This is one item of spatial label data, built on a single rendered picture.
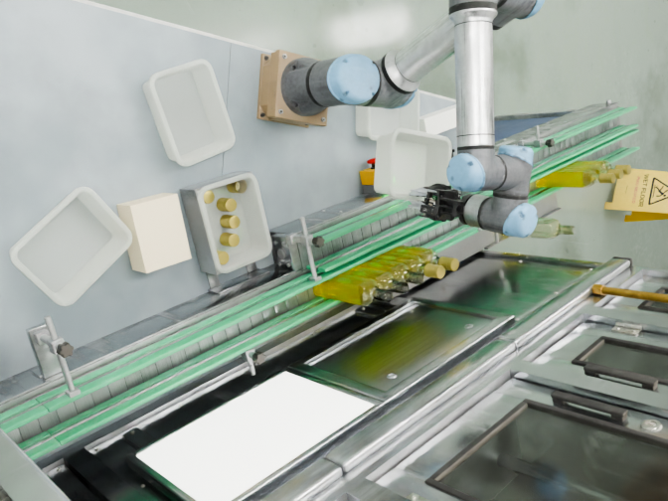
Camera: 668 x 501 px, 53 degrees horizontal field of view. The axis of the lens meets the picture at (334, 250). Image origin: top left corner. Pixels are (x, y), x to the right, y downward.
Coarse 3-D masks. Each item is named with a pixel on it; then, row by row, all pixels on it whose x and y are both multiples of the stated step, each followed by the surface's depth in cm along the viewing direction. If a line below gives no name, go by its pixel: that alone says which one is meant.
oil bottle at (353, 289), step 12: (336, 276) 175; (348, 276) 173; (360, 276) 171; (324, 288) 176; (336, 288) 172; (348, 288) 168; (360, 288) 165; (372, 288) 165; (348, 300) 170; (360, 300) 166; (372, 300) 165
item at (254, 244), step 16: (240, 176) 166; (224, 192) 172; (256, 192) 170; (208, 208) 169; (240, 208) 176; (256, 208) 172; (208, 224) 162; (240, 224) 176; (256, 224) 174; (208, 240) 163; (240, 240) 176; (256, 240) 177; (240, 256) 173; (256, 256) 172; (224, 272) 166
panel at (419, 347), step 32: (384, 320) 180; (416, 320) 176; (448, 320) 172; (480, 320) 168; (512, 320) 166; (320, 352) 167; (352, 352) 165; (384, 352) 162; (416, 352) 158; (448, 352) 154; (256, 384) 157; (320, 384) 152; (352, 384) 148; (384, 384) 147; (416, 384) 144; (320, 448) 127; (160, 480) 126
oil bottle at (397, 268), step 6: (372, 258) 183; (360, 264) 180; (366, 264) 179; (372, 264) 178; (378, 264) 177; (384, 264) 176; (390, 264) 175; (396, 264) 174; (402, 264) 173; (390, 270) 172; (396, 270) 171; (402, 270) 172; (408, 270) 173; (396, 276) 171; (402, 276) 171; (408, 282) 174
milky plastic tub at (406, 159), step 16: (400, 128) 162; (384, 144) 165; (400, 144) 173; (416, 144) 177; (432, 144) 178; (448, 144) 175; (384, 160) 165; (400, 160) 173; (416, 160) 177; (432, 160) 178; (448, 160) 175; (384, 176) 164; (400, 176) 174; (416, 176) 178; (432, 176) 178; (384, 192) 165; (400, 192) 174
